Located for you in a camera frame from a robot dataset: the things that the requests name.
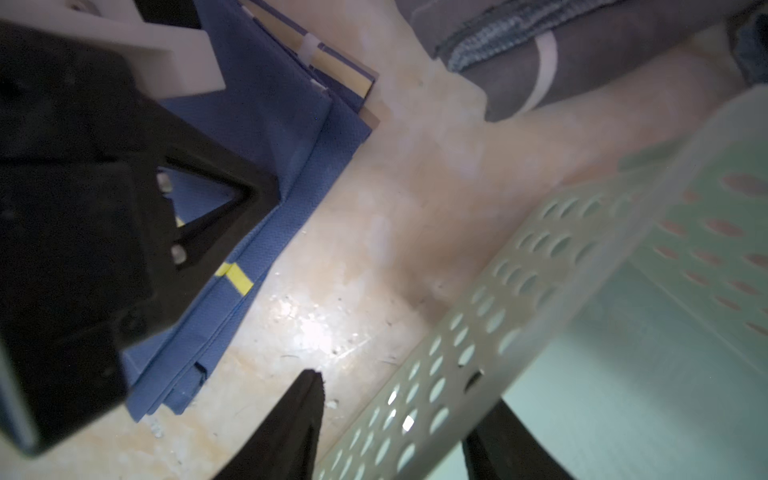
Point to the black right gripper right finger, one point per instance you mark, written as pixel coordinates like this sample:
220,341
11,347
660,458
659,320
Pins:
500,447

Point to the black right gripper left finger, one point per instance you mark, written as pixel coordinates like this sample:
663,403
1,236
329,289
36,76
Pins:
285,444

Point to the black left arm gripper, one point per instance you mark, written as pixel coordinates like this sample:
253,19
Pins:
114,215

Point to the green perforated plastic basket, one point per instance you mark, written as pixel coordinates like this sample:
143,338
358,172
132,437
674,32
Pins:
624,324

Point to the blue pillowcase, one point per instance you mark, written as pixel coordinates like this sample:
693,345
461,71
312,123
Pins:
289,121

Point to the plain grey pillowcase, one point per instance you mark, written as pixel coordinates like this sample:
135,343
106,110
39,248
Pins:
528,54

